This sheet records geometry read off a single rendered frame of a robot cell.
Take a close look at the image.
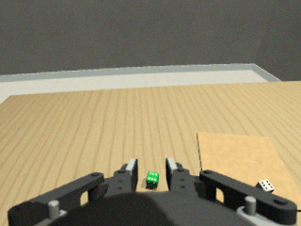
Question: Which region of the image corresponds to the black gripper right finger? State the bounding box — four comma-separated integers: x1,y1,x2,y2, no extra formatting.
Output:
166,158,297,226

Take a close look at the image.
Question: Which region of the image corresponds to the white die with black pips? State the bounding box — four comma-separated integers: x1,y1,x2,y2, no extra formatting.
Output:
255,180,275,193

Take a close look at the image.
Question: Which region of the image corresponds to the green die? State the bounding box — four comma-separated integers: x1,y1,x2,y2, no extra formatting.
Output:
146,171,159,187

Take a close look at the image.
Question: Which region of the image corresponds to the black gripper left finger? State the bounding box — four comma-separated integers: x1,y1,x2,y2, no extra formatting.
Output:
8,159,138,226

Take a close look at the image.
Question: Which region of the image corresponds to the tan square mat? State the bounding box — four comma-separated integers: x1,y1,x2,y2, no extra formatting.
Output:
197,132,301,211

